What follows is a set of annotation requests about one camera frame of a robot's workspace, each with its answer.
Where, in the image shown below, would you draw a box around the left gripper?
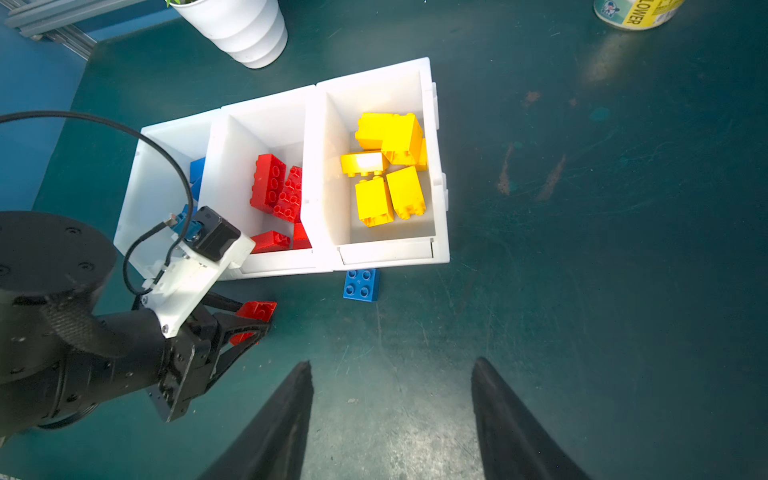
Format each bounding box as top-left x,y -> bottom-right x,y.
133,290 -> 272,424

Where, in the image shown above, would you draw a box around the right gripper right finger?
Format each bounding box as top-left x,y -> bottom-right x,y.
471,357 -> 588,479

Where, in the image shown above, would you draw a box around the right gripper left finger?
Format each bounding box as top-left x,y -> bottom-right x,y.
200,361 -> 314,479

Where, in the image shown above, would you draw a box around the small red lego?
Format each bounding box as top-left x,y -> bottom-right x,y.
251,231 -> 291,254

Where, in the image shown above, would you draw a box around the blue lego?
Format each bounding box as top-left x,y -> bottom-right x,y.
189,158 -> 206,202
343,269 -> 380,303

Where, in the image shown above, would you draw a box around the red lego bottom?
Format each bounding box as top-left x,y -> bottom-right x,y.
293,222 -> 312,250

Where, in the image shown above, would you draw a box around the yellow lego brick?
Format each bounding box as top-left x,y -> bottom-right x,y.
355,176 -> 394,228

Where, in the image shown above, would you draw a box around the small yellow lego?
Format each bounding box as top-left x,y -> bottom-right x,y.
415,138 -> 428,172

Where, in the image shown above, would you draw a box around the long red lego brick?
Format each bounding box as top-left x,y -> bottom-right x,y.
273,166 -> 302,223

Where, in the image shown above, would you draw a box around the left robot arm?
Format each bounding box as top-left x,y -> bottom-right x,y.
1,211 -> 270,438

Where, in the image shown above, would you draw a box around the white left bin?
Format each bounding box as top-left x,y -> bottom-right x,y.
114,109 -> 219,279

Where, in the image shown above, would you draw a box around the white right bin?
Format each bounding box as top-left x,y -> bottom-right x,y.
301,57 -> 450,271

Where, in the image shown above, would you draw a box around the potted plant white pot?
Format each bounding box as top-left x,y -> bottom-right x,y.
166,0 -> 288,69

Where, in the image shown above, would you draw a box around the green yellow tin can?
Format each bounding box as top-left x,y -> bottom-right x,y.
593,0 -> 684,31

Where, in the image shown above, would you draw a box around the aluminium rail frame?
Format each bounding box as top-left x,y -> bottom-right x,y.
1,0 -> 142,60

